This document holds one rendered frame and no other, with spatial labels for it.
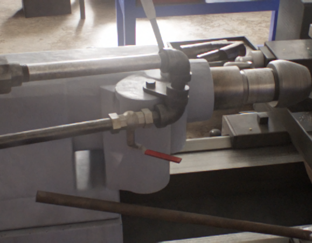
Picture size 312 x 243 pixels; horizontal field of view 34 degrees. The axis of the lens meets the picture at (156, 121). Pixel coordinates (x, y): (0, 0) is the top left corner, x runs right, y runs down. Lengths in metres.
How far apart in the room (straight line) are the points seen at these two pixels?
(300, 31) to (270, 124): 1.11
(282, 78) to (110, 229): 0.39
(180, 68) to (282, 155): 0.56
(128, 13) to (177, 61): 1.98
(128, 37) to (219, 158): 1.63
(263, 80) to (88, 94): 0.31
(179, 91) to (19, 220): 0.34
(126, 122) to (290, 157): 0.59
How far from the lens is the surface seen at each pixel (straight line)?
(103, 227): 0.86
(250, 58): 1.24
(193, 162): 1.18
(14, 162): 0.85
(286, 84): 0.93
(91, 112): 0.83
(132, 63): 0.69
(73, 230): 0.86
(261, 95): 0.93
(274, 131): 1.24
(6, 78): 0.62
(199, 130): 2.87
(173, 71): 0.73
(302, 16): 2.31
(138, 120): 0.73
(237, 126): 1.24
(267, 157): 1.22
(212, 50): 3.18
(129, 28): 2.72
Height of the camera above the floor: 1.52
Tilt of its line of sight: 31 degrees down
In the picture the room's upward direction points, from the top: straight up
